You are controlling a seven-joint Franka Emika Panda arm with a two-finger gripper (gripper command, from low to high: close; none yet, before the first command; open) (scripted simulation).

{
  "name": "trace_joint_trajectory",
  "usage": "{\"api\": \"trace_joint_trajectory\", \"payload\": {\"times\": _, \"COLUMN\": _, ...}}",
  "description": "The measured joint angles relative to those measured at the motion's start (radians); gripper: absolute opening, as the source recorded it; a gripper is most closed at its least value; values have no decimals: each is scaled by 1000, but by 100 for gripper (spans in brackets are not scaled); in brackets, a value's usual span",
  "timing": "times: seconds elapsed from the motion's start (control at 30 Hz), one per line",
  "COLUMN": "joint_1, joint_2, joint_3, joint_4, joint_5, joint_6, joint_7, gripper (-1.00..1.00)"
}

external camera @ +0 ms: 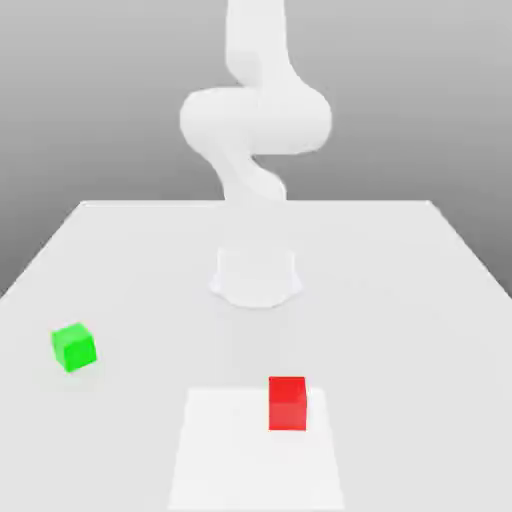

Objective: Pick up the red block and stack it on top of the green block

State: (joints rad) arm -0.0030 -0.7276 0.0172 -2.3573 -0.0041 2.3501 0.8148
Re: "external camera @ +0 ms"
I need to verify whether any small red cube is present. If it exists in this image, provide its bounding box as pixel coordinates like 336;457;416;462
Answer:
267;375;308;432

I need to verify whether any small green cube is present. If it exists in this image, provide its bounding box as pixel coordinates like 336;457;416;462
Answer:
50;321;98;374

